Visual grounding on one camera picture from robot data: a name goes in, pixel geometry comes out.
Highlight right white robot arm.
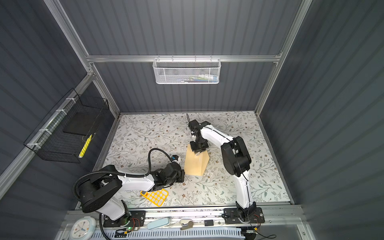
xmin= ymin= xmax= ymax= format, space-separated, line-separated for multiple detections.
xmin=188 ymin=120 xmax=254 ymax=210

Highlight pens in white basket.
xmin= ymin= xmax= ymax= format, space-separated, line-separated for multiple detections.
xmin=178 ymin=74 xmax=219 ymax=84

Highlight light blue eraser case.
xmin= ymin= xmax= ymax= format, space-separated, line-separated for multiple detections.
xmin=147 ymin=218 xmax=170 ymax=230

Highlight yellow calculator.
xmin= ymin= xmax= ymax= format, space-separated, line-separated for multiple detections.
xmin=140 ymin=189 xmax=169 ymax=207

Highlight small metal latch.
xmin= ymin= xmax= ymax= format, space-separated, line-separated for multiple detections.
xmin=180 ymin=219 xmax=194 ymax=231

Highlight white wire mesh basket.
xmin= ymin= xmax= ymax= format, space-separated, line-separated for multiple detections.
xmin=153 ymin=59 xmax=222 ymax=85

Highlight black corrugated cable hose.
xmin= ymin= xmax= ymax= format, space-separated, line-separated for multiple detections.
xmin=72 ymin=148 xmax=175 ymax=240

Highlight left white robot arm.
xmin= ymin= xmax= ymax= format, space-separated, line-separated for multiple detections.
xmin=73 ymin=161 xmax=185 ymax=220

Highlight yellow highlighter pen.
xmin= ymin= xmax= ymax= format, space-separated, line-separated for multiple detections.
xmin=79 ymin=135 xmax=93 ymax=159

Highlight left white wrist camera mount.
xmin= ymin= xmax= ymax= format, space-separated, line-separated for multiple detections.
xmin=171 ymin=155 xmax=181 ymax=164

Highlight white slotted cable duct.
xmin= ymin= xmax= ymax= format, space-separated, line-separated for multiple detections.
xmin=105 ymin=227 xmax=245 ymax=240

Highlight white analog clock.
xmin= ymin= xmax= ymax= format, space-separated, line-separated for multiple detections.
xmin=69 ymin=217 xmax=96 ymax=240

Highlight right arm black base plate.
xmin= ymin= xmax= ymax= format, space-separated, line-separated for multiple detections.
xmin=221 ymin=207 xmax=265 ymax=225

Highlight black wire basket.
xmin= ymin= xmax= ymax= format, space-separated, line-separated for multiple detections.
xmin=24 ymin=91 xmax=110 ymax=164

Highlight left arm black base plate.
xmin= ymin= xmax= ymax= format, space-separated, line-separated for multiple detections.
xmin=103 ymin=211 xmax=146 ymax=228

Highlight small black square block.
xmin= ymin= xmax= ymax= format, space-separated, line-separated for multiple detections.
xmin=204 ymin=220 xmax=214 ymax=227

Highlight manila paper envelope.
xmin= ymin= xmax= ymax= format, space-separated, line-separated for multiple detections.
xmin=184 ymin=144 xmax=210 ymax=176

